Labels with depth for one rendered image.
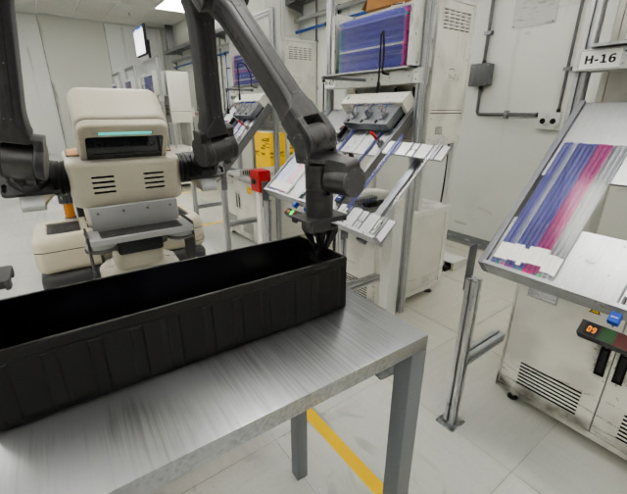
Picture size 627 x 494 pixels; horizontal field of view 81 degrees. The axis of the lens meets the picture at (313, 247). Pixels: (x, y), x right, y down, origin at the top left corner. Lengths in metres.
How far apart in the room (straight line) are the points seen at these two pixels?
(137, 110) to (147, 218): 0.28
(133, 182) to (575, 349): 1.56
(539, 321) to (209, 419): 1.35
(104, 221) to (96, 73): 9.22
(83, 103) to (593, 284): 1.37
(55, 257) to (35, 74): 8.87
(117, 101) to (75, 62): 9.16
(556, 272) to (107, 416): 1.13
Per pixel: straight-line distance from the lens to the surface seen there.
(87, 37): 10.33
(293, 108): 0.72
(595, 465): 1.82
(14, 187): 1.12
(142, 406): 0.60
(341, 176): 0.67
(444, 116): 2.30
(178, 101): 6.31
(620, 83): 1.81
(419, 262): 2.41
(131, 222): 1.12
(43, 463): 0.59
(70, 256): 1.42
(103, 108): 1.06
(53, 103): 10.15
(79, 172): 1.09
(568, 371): 1.70
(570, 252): 1.30
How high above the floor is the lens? 1.19
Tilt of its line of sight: 21 degrees down
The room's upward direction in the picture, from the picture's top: straight up
